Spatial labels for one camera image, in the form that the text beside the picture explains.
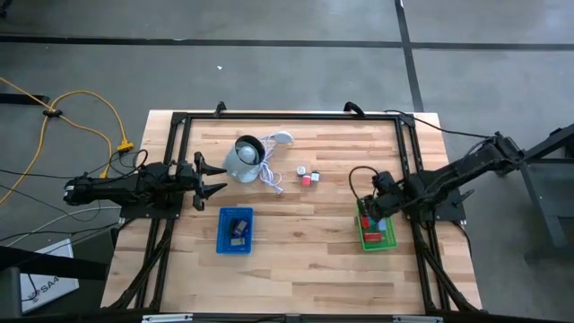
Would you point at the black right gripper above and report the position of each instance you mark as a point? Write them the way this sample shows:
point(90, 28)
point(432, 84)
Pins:
point(385, 204)

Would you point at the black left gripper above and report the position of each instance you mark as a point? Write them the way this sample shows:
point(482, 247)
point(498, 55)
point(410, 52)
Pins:
point(188, 188)

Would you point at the grey-blue power adapter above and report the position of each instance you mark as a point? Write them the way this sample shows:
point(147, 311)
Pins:
point(382, 225)

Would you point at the black box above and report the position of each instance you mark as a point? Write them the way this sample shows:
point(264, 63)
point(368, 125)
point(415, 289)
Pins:
point(235, 228)

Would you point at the pink charger cube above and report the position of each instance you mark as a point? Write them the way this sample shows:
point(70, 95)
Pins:
point(306, 181)

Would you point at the purple white charger cube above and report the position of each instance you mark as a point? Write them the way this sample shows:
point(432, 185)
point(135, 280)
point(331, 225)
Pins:
point(301, 171)

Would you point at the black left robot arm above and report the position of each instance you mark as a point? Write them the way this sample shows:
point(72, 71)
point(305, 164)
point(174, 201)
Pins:
point(112, 188)

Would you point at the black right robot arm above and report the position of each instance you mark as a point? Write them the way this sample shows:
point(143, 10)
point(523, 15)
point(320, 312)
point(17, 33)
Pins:
point(448, 177)

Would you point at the white desk lamp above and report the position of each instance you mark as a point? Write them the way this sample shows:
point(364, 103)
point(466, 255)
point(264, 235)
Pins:
point(237, 170)

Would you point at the green plastic basket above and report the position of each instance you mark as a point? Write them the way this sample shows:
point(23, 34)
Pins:
point(389, 238)

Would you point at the white lamp bulb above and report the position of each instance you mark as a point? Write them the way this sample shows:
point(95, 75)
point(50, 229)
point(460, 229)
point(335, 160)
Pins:
point(246, 154)

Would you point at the blue plastic basket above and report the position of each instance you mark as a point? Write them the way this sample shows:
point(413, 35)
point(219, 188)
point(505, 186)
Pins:
point(224, 247)

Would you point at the black floor tape strip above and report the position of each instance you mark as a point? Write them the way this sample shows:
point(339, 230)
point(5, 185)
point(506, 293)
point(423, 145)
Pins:
point(406, 45)
point(179, 42)

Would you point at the black beam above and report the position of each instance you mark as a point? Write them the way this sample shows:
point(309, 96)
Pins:
point(54, 264)

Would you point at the black metal stand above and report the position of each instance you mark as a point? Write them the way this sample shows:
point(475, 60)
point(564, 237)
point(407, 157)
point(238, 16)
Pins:
point(551, 202)

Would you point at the white labelled box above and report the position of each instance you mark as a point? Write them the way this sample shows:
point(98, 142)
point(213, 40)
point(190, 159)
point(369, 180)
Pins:
point(49, 278)

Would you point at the black floor bar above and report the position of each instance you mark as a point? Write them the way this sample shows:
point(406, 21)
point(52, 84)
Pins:
point(22, 98)

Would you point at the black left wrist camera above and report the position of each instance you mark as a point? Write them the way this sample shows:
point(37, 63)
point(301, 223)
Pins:
point(185, 168)

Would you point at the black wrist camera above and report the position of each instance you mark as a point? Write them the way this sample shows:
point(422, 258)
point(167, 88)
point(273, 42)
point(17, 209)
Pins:
point(185, 168)
point(385, 183)

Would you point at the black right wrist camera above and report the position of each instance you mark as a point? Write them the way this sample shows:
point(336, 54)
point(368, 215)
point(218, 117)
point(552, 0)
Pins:
point(385, 183)

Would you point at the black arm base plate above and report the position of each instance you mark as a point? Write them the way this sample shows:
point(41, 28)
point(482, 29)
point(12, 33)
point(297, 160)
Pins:
point(448, 211)
point(152, 211)

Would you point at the black frame clamp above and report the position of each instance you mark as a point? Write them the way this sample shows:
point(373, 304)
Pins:
point(220, 108)

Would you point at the black aluminium table frame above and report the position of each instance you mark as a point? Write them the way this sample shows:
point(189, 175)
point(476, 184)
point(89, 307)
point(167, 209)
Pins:
point(291, 116)

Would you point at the silver metal bracket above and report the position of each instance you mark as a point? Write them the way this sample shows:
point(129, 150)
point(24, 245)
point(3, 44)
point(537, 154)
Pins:
point(417, 319)
point(166, 318)

